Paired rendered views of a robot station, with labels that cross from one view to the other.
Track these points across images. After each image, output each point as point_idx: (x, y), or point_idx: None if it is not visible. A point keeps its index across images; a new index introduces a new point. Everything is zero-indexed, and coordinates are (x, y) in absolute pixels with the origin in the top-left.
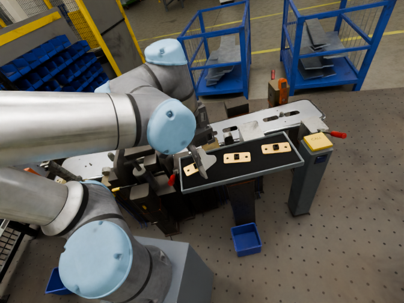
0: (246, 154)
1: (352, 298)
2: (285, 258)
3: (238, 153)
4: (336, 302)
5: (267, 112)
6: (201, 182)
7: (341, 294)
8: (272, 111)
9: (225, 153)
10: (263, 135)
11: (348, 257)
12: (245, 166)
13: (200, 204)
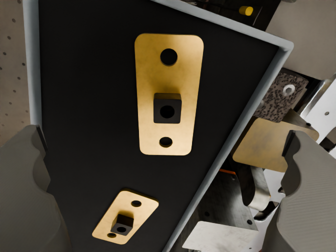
0: (119, 237)
1: (22, 119)
2: None
3: (126, 235)
4: (21, 104)
5: (260, 239)
6: (66, 84)
7: (27, 113)
8: (255, 244)
9: (161, 205)
10: (186, 247)
11: None
12: (81, 220)
13: (210, 8)
